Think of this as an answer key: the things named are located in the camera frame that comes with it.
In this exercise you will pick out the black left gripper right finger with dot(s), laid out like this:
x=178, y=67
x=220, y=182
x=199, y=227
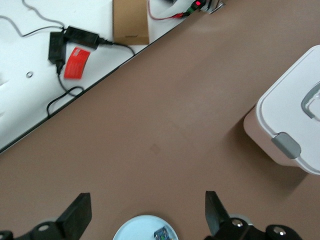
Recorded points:
x=217, y=222

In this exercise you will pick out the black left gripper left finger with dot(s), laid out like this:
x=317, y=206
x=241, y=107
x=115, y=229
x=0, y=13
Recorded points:
x=72, y=220

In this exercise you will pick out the light blue plate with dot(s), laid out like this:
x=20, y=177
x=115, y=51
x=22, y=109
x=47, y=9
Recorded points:
x=135, y=230

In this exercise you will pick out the white lunch box grey clips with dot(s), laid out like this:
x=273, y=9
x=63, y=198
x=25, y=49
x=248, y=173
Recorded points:
x=282, y=105

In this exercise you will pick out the red card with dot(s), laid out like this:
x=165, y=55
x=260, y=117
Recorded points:
x=76, y=63

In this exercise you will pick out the black power adapter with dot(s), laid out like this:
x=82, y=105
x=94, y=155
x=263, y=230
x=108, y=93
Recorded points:
x=57, y=47
x=82, y=36

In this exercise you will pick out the brown cardboard box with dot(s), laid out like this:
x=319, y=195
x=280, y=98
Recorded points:
x=130, y=22

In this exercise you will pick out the red alligator clip lead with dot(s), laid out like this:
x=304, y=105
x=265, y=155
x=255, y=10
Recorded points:
x=180, y=15

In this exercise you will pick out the red digit display module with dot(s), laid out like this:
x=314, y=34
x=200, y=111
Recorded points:
x=197, y=5

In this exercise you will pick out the green push button switch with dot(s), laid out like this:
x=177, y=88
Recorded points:
x=162, y=234

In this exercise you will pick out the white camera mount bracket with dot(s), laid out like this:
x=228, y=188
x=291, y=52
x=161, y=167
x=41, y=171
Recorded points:
x=216, y=6

